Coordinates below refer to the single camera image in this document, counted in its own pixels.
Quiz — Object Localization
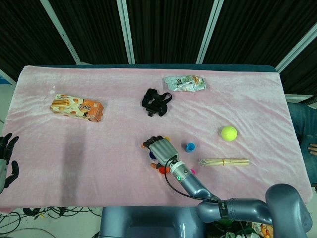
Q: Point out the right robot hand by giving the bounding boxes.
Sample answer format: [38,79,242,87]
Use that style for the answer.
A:
[142,135,179,172]

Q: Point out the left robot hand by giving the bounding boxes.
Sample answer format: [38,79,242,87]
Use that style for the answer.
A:
[0,133,20,194]

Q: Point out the person's leg in jeans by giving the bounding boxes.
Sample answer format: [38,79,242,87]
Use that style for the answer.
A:
[288,103,317,186]

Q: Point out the pink plush cloth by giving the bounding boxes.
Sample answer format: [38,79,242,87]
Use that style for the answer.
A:
[0,64,313,214]

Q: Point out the wooden stick bundle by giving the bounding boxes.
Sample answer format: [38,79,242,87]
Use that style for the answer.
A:
[199,158,252,167]

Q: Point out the yellow-green tennis ball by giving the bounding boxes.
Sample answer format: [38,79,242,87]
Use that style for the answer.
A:
[221,125,238,142]

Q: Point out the silver snack bag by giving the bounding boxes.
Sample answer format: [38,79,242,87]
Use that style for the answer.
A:
[162,75,207,92]

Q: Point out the blue-grey robot torso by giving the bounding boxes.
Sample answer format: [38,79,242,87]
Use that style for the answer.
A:
[100,206,206,238]

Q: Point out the orange biscuit box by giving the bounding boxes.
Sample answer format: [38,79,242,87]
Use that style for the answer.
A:
[49,93,105,123]

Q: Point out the teal table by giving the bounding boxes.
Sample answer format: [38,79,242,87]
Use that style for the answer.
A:
[32,63,278,73]

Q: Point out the orange snack packet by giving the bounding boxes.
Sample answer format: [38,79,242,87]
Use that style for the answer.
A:
[251,222,273,238]

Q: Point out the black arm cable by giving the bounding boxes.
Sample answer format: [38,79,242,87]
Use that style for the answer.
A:
[163,155,221,201]

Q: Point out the black strap mount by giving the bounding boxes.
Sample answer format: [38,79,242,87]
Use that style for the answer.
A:
[141,88,173,117]

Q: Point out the floor cables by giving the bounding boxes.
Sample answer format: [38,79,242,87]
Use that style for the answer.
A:
[0,207,102,238]

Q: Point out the white partition post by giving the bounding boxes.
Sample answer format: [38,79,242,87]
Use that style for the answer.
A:
[196,0,224,64]
[275,0,317,73]
[117,0,136,64]
[40,0,81,63]

